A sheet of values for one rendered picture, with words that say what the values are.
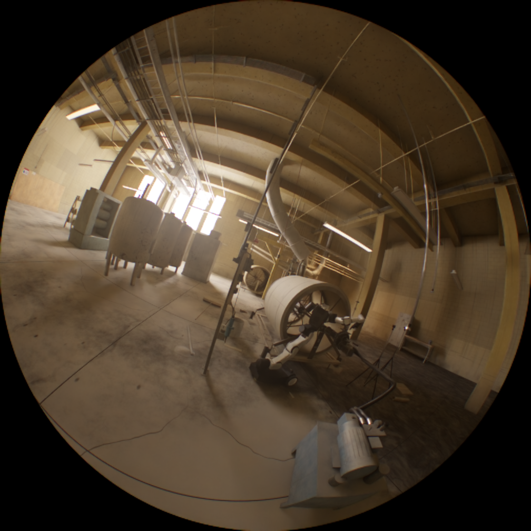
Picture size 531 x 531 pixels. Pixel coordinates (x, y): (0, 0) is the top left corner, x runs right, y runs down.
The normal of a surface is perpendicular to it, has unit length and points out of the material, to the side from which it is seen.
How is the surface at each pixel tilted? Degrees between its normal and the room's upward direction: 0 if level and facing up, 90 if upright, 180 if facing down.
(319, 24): 180
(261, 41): 180
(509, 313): 90
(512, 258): 90
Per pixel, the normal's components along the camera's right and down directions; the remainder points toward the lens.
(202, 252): 0.18, 0.03
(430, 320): -0.92, -0.35
